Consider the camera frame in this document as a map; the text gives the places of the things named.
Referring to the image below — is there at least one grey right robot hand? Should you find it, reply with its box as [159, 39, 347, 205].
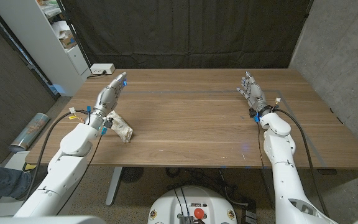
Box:
[236, 71, 268, 113]

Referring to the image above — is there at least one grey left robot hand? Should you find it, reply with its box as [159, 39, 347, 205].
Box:
[92, 72, 128, 117]

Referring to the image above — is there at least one beige packet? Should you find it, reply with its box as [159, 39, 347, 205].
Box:
[106, 110, 134, 144]

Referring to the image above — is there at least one white power strip box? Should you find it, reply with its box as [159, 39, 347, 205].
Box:
[89, 63, 116, 75]

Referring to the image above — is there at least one brown cardboard box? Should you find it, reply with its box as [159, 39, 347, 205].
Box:
[58, 30, 78, 49]

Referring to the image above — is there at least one black backdrop stand pole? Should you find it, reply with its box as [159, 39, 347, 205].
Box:
[56, 0, 92, 68]

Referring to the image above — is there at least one black round floor fan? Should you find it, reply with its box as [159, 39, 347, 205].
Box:
[121, 167, 144, 184]

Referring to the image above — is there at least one white shelf cabinet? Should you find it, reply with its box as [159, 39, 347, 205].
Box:
[0, 0, 92, 97]

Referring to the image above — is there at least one white table leg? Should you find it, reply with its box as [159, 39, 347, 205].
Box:
[105, 167, 124, 207]

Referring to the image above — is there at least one black backdrop curtain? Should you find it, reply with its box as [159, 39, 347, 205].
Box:
[60, 0, 314, 70]

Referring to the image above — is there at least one black power adapter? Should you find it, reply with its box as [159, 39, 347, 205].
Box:
[240, 198, 258, 224]

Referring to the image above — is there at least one white robot torso base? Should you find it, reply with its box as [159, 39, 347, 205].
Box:
[147, 185, 238, 224]

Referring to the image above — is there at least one white robot head housing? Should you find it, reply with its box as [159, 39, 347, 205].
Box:
[0, 215, 107, 224]

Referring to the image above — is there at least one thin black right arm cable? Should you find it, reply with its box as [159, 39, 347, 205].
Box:
[256, 122, 266, 169]

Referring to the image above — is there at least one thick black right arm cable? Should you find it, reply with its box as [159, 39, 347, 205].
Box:
[272, 107, 330, 218]

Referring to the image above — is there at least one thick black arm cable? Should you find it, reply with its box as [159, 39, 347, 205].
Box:
[23, 109, 90, 203]
[272, 107, 330, 218]

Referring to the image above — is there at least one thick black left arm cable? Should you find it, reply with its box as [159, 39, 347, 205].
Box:
[23, 109, 90, 203]

